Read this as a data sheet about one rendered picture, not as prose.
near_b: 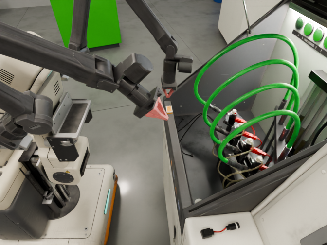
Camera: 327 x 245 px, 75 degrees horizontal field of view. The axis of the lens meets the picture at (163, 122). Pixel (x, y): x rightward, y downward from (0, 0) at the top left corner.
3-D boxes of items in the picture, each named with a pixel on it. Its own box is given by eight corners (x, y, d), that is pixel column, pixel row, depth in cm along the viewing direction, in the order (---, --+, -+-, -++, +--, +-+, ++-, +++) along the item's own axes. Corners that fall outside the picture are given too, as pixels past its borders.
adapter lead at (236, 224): (202, 239, 64) (203, 236, 63) (199, 232, 66) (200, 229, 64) (239, 230, 66) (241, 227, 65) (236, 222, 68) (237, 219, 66)
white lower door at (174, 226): (162, 180, 178) (162, 120, 131) (165, 179, 178) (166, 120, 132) (172, 271, 131) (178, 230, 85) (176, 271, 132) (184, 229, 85)
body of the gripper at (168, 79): (174, 78, 105) (175, 63, 100) (176, 89, 98) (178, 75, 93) (161, 78, 105) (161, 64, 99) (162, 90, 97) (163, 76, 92)
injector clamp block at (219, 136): (209, 147, 110) (214, 126, 100) (227, 145, 111) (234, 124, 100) (231, 212, 85) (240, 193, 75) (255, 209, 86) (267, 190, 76)
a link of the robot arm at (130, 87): (113, 77, 66) (107, 86, 61) (126, 62, 62) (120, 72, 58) (130, 91, 68) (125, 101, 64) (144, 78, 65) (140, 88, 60)
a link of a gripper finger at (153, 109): (171, 122, 67) (149, 104, 63) (156, 132, 71) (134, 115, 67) (173, 108, 71) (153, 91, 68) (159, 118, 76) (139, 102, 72)
